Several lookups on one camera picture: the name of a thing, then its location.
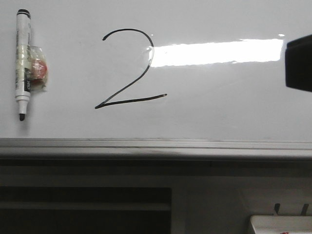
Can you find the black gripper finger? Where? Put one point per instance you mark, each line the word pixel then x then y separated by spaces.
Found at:
pixel 298 64

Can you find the white plastic marker tray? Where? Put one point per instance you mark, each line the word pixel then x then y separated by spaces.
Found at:
pixel 281 224

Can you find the white black whiteboard marker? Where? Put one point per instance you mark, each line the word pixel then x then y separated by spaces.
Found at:
pixel 31 66

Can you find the white whiteboard with aluminium frame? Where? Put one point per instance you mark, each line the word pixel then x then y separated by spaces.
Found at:
pixel 163 79

